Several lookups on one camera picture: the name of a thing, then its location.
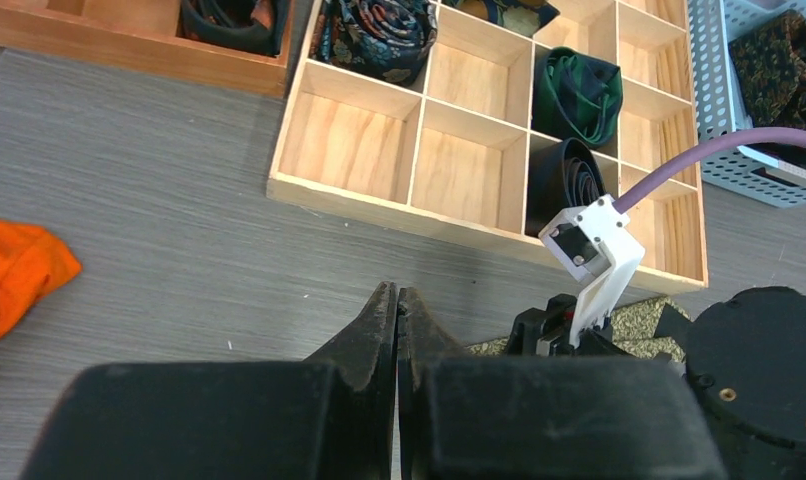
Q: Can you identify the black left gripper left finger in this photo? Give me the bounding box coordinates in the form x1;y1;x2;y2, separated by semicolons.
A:
22;282;398;479

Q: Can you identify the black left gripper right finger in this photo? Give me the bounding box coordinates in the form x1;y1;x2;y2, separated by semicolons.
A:
397;288;727;479

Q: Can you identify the green floral patterned tie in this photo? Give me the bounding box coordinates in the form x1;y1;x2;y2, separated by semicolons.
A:
467;296;692;363

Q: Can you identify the brown orange patterned tie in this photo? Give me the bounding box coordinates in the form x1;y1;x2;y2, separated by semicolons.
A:
728;9;806;131

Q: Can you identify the orange wooden compartment tray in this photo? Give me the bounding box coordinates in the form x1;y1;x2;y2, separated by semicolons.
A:
0;0;293;97

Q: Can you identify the rolled blue multicolour tie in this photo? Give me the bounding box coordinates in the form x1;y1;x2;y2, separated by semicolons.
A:
309;0;437;87

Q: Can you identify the rolled dark navy tie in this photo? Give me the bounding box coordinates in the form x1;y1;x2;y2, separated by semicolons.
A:
525;138;607;237

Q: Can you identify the rolled black orange tie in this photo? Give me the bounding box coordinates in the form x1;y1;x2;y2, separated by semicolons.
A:
180;0;291;57

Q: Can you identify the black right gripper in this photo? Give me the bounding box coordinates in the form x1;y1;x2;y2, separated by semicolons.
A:
505;294;629;356

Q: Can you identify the light wooden compartment tray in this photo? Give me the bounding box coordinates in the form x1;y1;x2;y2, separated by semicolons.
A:
266;1;697;266

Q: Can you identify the light blue plastic basket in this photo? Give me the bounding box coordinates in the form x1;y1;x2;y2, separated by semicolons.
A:
687;1;806;208

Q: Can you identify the rolled green plaid tie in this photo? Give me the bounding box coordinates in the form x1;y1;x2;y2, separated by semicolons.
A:
531;47;624;148

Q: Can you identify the orange cloth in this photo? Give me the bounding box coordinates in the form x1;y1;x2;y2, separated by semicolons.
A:
0;219;82;339

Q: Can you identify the rolled green orange tie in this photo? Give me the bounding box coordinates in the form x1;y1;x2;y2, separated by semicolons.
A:
443;0;560;37

